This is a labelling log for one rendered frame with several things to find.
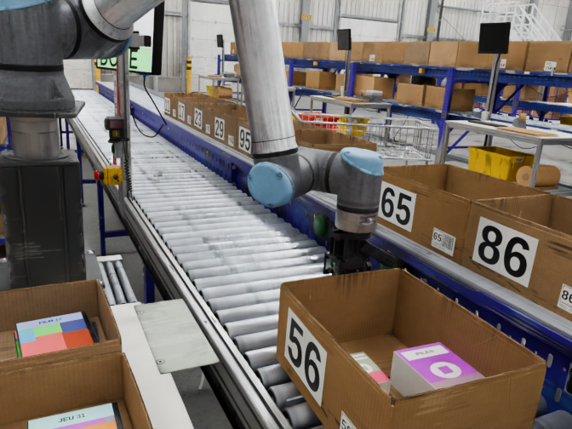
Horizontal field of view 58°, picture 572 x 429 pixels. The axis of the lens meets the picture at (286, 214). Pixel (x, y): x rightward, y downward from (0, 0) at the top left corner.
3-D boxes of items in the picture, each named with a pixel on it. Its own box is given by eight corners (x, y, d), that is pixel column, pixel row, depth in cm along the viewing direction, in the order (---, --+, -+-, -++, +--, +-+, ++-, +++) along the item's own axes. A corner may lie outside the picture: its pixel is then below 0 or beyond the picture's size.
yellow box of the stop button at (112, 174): (99, 181, 216) (98, 165, 214) (120, 180, 220) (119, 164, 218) (103, 190, 203) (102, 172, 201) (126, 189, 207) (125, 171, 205)
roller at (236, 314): (214, 327, 121) (210, 335, 125) (393, 295, 144) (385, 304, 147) (209, 308, 124) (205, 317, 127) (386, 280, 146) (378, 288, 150)
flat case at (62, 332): (25, 380, 90) (24, 372, 89) (15, 329, 105) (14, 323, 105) (105, 361, 96) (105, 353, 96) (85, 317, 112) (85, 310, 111)
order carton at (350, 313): (273, 357, 107) (278, 282, 102) (391, 334, 119) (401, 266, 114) (378, 504, 73) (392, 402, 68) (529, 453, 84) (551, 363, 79)
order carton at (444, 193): (368, 220, 160) (374, 166, 155) (440, 213, 173) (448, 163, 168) (459, 267, 127) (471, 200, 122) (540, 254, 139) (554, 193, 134)
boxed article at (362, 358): (362, 408, 92) (364, 386, 91) (336, 375, 101) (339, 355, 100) (388, 402, 94) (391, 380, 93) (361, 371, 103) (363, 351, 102)
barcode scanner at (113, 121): (108, 143, 197) (106, 116, 195) (105, 142, 207) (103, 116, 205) (126, 143, 200) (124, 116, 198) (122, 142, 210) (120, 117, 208)
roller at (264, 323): (214, 327, 122) (220, 322, 117) (391, 295, 144) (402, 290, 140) (218, 348, 120) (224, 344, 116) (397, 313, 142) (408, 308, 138)
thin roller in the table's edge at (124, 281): (113, 260, 150) (129, 301, 126) (121, 260, 151) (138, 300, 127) (114, 266, 151) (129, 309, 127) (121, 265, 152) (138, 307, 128)
